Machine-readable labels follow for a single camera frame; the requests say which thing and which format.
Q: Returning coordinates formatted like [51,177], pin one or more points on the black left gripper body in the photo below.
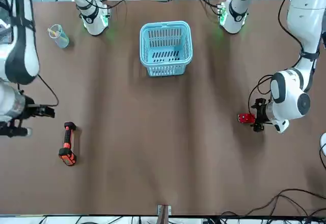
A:
[263,114]

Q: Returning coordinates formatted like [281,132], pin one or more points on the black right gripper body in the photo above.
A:
[30,112]

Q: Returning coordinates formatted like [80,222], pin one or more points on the red toy car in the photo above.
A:
[245,118]

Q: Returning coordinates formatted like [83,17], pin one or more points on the orange black barcode scanner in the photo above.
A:
[67,142]

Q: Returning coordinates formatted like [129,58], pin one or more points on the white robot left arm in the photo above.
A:
[287,94]

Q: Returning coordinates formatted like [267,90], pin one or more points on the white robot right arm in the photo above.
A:
[28,56]

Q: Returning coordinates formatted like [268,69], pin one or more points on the light blue plastic basket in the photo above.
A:
[142,45]

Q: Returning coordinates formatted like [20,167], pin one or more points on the white round puck device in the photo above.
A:
[324,143]

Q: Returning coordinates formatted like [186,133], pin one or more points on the clear plastic cup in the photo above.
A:
[59,38]

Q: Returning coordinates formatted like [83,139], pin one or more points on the metal table edge bracket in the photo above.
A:
[164,210]

